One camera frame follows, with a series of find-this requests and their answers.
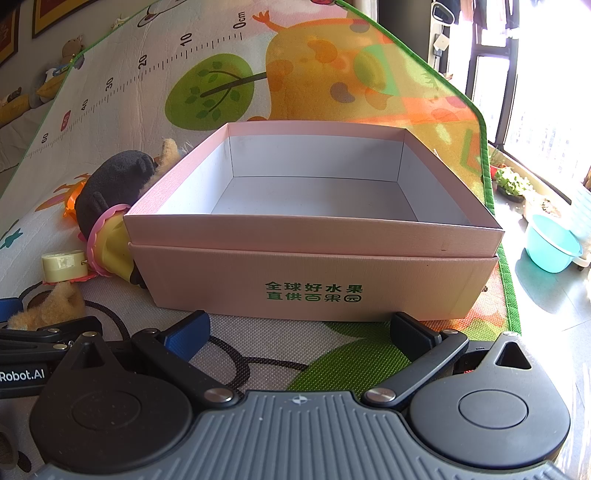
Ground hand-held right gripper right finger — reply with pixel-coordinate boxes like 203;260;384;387
362;311;539;409

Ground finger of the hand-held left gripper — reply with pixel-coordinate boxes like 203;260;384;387
0;316;103;356
0;299;25;325

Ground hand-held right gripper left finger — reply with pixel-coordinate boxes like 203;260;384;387
65;310;241;409

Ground pink cardboard box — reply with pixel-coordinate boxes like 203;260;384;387
124;121;503;322

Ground black plush toy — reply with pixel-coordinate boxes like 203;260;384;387
75;148;160;289

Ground pale yellow round case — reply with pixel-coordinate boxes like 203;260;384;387
41;250;89;283

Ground small orange plastic toy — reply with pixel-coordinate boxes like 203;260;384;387
61;174;92;219

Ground teal plastic basin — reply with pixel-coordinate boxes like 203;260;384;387
524;213;584;273

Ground green potted plant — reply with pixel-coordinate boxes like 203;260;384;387
494;165;537;205

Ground small red potted plant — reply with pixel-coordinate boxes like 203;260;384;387
487;143;508;178

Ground yellow cushion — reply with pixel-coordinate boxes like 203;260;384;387
0;88;31;128
36;67;71;103

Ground printed play mat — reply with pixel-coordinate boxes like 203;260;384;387
0;0;522;416

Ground brown bear plush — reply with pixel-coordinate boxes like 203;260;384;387
59;36;87;64

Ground red framed picture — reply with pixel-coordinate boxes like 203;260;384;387
0;8;20;64

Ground dark framed picture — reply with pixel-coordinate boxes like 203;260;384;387
31;0;91;38

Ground white hanging object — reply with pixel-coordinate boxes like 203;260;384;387
431;0;459;25

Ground dark hanging clothes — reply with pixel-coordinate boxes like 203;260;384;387
462;0;523;42

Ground black window frame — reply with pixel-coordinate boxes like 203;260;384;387
465;0;523;145

